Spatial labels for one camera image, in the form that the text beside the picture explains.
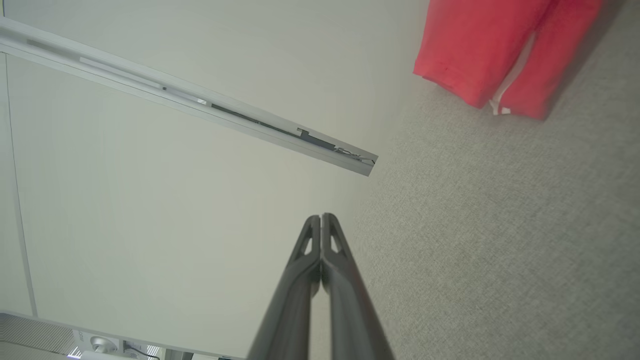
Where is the red shorts white waistband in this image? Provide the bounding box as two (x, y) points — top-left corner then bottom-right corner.
(413, 0), (606, 121)

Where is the grey partition post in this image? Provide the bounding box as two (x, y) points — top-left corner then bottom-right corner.
(0, 17), (379, 177)

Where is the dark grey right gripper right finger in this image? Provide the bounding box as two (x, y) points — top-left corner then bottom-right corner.
(320, 212), (396, 360)

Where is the grey fabric sofa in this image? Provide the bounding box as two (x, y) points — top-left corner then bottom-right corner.
(345, 0), (640, 360)

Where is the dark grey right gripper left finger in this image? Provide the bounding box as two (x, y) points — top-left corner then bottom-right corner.
(247, 215), (322, 360)

